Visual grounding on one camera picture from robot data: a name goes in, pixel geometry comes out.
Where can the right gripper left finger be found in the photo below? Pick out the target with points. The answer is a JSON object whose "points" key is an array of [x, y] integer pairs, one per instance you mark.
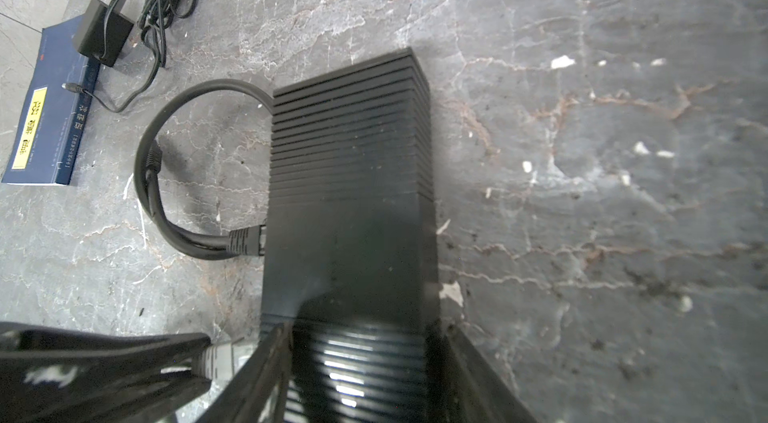
{"points": [[258, 391]]}

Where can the black adapter with thin cord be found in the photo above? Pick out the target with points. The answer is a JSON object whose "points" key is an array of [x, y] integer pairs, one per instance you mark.
{"points": [[104, 31]]}

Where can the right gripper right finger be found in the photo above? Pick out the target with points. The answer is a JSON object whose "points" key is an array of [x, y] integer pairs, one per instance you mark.
{"points": [[470, 390]]}

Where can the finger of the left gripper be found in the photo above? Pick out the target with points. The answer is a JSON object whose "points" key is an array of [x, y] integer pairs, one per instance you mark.
{"points": [[56, 375]]}

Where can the blue booklet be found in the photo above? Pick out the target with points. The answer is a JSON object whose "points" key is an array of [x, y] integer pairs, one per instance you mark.
{"points": [[52, 119]]}

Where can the black ribbed network switch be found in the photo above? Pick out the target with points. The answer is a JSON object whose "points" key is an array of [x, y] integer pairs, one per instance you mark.
{"points": [[351, 251]]}

